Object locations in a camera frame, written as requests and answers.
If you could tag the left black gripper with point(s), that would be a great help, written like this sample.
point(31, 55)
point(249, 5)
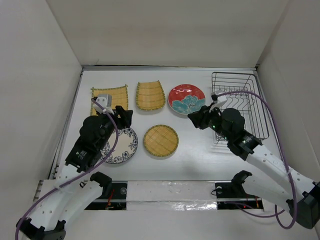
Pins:
point(123, 120)

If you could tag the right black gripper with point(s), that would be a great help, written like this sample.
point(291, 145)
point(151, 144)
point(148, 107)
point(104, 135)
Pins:
point(198, 116)

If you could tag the square bamboo tray plate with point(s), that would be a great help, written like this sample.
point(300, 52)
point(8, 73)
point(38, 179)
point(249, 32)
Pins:
point(119, 95)

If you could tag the red teal floral plate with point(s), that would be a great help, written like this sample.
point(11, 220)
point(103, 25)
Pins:
point(185, 99)

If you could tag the curved bamboo scoop plate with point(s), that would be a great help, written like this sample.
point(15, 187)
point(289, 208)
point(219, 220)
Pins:
point(150, 96)

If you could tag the blue white floral plate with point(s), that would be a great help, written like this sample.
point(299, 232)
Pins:
point(125, 149)

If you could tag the round bamboo plate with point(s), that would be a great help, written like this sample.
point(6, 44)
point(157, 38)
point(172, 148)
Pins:
point(161, 140)

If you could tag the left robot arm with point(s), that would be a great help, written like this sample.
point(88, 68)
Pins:
point(78, 183)

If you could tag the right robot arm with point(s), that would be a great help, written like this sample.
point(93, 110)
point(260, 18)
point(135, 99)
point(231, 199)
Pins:
point(291, 191)

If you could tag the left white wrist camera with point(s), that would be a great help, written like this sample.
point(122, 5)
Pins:
point(104, 104)

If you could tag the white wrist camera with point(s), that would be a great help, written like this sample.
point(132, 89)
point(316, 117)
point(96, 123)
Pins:
point(104, 104)
point(218, 99)

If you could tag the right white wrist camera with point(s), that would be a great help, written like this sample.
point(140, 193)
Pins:
point(218, 99)

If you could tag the black wire dish rack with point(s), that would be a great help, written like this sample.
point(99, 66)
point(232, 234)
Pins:
point(249, 106)

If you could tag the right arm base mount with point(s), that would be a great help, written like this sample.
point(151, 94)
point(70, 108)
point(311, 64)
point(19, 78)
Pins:
point(230, 195)

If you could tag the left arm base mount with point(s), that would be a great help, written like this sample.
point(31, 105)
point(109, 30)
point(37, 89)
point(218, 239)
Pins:
point(114, 194)

